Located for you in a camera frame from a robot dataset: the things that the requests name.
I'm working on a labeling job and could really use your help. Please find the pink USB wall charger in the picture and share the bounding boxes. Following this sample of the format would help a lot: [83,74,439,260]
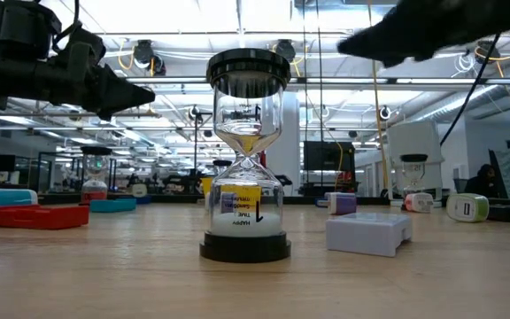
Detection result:
[404,192,436,214]

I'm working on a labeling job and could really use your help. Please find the yellow hanging cable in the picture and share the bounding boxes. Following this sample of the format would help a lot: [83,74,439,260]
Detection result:
[369,59,391,194]

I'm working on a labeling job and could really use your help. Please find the red sand hourglass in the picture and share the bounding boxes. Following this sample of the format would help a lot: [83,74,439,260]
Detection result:
[80,145,113,206]

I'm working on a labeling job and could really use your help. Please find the purple USB wall charger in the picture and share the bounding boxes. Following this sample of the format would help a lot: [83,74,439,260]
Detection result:
[327,191,358,216]

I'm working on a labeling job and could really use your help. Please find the black left wrist camera cable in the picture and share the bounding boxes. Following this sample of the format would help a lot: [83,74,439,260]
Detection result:
[50,0,81,45]

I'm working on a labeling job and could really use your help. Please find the white digital timer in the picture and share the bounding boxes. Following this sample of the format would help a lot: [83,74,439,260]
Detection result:
[325,212,413,258]

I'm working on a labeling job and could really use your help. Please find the black ceiling fixture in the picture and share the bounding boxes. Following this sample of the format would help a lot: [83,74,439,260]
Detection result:
[274,38,298,63]
[474,39,502,66]
[132,39,167,77]

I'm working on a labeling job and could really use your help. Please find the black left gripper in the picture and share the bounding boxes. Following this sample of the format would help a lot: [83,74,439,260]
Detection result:
[0,28,157,122]

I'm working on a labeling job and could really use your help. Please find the blue USB wall charger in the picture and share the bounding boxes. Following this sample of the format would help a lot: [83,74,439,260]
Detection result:
[0,188,39,227]

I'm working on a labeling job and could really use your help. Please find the orange sand hourglass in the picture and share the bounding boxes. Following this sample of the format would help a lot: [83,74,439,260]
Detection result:
[398,153,429,198]

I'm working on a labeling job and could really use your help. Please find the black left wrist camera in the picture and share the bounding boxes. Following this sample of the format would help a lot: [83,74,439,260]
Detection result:
[0,0,64,61]

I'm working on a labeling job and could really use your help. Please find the white sand hourglass black caps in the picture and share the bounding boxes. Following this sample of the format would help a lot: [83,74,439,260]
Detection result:
[198,47,292,265]

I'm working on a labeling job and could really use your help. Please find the red digital timer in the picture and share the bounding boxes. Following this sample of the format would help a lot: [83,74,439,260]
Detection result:
[0,204,90,230]

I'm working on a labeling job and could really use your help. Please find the person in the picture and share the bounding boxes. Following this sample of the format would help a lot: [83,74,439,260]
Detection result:
[465,163,508,199]

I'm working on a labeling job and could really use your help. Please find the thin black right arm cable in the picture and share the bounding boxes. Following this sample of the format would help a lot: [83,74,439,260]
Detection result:
[439,33,502,146]

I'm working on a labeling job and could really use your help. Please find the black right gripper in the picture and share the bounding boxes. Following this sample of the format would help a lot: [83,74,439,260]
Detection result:
[336,0,510,68]

